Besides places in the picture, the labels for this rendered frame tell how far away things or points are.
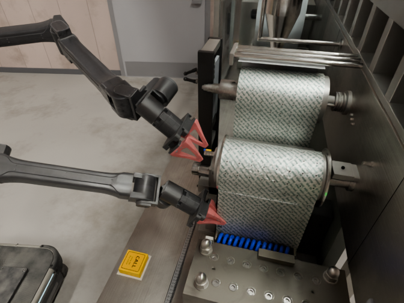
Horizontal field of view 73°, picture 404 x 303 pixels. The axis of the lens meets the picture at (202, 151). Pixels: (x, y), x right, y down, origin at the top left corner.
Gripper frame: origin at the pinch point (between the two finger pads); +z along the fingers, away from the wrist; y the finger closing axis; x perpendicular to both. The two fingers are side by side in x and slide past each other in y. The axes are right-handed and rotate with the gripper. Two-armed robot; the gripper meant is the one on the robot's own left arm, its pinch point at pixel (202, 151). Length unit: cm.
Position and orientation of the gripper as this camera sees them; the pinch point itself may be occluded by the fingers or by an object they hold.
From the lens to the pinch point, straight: 72.3
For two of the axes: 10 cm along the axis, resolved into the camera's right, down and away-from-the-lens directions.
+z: 7.4, 6.1, 2.7
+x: 6.2, -4.8, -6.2
